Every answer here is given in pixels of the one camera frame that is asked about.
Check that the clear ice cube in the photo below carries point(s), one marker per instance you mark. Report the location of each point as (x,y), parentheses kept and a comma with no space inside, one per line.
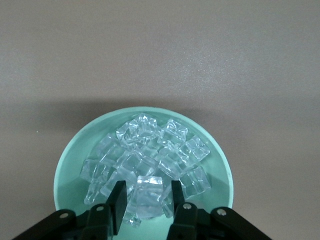
(195,150)
(196,182)
(149,195)
(94,193)
(110,150)
(172,162)
(127,133)
(132,218)
(108,186)
(147,123)
(172,132)
(135,163)
(168,207)
(95,171)

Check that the mint green bowl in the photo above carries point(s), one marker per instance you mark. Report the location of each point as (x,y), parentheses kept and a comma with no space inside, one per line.
(75,150)

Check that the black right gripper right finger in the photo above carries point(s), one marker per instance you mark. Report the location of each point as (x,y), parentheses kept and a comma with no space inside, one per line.
(178,197)

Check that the brown table cover mat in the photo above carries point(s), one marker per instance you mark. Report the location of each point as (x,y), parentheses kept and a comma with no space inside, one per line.
(160,50)

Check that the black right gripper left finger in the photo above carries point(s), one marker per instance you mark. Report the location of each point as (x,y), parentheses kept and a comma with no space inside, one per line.
(120,200)

